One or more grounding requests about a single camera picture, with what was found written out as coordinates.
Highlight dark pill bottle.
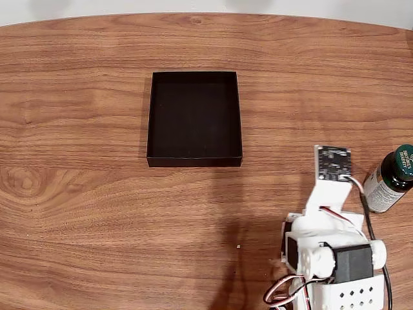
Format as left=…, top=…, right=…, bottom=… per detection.
left=362, top=143, right=413, bottom=215

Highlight camera board on white mount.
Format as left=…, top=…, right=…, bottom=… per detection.
left=304, top=145, right=354, bottom=221

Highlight black shallow open box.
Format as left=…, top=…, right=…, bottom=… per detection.
left=146, top=70, right=244, bottom=168

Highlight red white black servo wires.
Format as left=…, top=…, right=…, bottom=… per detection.
left=317, top=205, right=369, bottom=240
left=263, top=274, right=311, bottom=310

